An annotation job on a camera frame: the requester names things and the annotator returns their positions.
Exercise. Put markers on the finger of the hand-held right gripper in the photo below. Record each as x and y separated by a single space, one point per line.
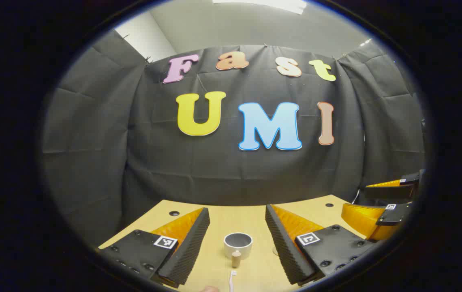
360 219
389 191

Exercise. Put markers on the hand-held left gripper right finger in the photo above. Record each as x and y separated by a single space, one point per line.
283 247

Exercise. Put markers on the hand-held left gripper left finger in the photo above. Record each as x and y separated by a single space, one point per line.
190 247

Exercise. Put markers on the ceiling light panel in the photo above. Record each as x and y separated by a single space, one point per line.
263 4

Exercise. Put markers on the white toothbrush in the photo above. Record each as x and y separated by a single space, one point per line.
232 280

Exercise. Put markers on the light wooden desktop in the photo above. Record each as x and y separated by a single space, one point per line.
235 219

